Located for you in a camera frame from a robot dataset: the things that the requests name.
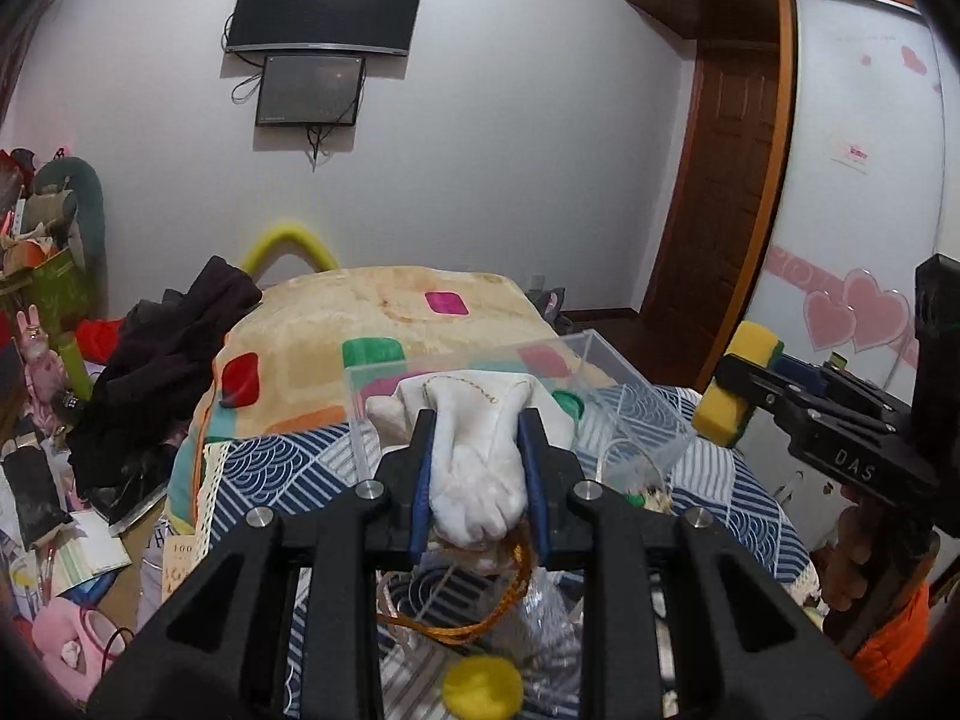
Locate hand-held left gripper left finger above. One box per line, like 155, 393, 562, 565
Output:
86, 409, 437, 720

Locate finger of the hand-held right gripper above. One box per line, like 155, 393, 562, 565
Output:
713, 354, 826, 432
769, 355, 852, 395

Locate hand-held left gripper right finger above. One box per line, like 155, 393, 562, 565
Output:
519, 408, 877, 720

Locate yellow green sponge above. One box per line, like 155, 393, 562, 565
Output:
693, 320, 785, 448

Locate white drawstring pouch gold cord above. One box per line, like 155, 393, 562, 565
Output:
364, 373, 580, 646

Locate clear plastic box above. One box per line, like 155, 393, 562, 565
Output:
343, 330, 699, 492

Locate person's right forearm orange sleeve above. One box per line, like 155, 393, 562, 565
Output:
853, 581, 932, 700

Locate person's right hand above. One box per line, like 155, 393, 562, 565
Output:
814, 481, 938, 642

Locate blue white patterned bedsheet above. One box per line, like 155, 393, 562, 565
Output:
141, 382, 824, 720

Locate clear plastic bag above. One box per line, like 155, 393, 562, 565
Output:
375, 564, 680, 720

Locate brown wooden door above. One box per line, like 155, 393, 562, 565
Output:
636, 45, 782, 392

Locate grey bag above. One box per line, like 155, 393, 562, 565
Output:
527, 286, 572, 336

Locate yellow pom-pom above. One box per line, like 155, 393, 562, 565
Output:
442, 655, 524, 718

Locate beige blanket coloured squares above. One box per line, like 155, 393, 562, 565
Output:
166, 264, 601, 545

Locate white wardrobe door pink hearts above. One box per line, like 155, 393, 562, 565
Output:
739, 0, 955, 410

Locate pile of black clothes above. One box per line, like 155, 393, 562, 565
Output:
66, 255, 265, 522

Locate yellow foam tube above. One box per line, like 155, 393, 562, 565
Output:
241, 218, 340, 275

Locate striped booklet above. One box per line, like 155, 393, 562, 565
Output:
43, 508, 134, 602

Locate red cloth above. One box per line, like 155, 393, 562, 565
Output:
73, 317, 127, 366

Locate green bottle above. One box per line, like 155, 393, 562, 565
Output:
58, 332, 96, 404

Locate black pouch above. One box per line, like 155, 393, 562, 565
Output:
0, 441, 74, 550

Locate pink bunny doll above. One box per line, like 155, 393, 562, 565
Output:
15, 304, 67, 425

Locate green gift box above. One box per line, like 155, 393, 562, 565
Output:
0, 246, 97, 310

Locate black monitor cable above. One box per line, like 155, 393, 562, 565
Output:
304, 122, 336, 172

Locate small wall monitor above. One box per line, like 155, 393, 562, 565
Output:
254, 53, 368, 129

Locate large wall television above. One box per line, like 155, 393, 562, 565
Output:
224, 0, 429, 59

